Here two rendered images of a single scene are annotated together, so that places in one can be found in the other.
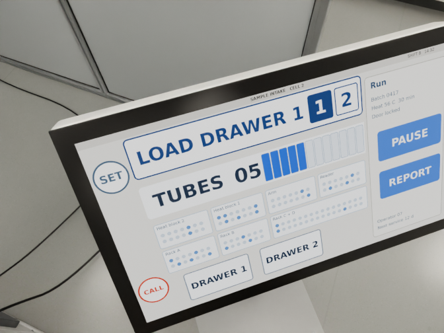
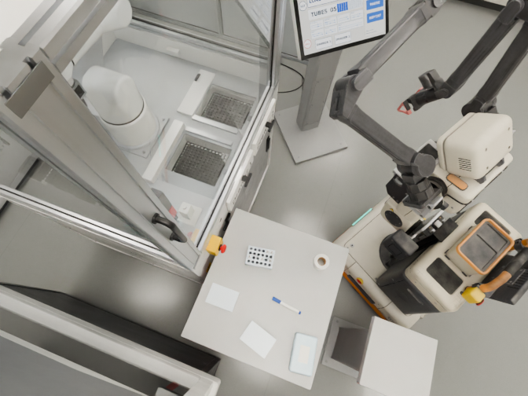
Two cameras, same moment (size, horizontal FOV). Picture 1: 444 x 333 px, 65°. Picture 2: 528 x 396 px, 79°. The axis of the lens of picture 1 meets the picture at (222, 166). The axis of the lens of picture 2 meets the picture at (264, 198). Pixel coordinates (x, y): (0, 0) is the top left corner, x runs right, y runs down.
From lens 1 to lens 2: 1.50 m
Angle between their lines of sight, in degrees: 7
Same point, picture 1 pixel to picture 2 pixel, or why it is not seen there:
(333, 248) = (353, 38)
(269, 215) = (337, 23)
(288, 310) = (329, 135)
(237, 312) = (305, 136)
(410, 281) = (388, 125)
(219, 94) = not seen: outside the picture
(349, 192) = (358, 20)
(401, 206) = (372, 27)
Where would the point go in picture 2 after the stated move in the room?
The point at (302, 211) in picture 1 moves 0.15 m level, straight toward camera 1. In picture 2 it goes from (346, 23) to (334, 42)
